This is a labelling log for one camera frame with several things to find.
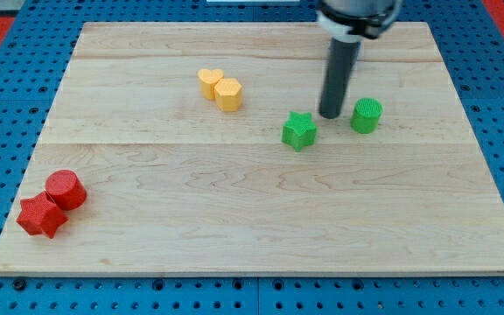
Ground yellow hexagon block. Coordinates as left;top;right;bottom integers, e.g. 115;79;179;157
214;78;243;112

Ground green cylinder block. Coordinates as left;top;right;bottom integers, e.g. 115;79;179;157
350;98;383;134

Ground red cylinder block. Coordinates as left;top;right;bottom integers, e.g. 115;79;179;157
45;170;88;211

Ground light wooden board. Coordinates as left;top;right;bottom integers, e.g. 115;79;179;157
0;22;504;277

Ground green star block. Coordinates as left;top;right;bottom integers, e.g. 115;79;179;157
281;111;317;152

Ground yellow heart block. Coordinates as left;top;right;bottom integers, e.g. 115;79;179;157
197;68;224;101

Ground red star block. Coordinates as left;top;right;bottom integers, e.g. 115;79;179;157
16;191;68;239

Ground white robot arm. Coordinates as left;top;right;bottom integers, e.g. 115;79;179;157
317;0;403;119

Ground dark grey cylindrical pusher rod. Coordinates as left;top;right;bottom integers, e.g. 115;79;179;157
318;38;361;119

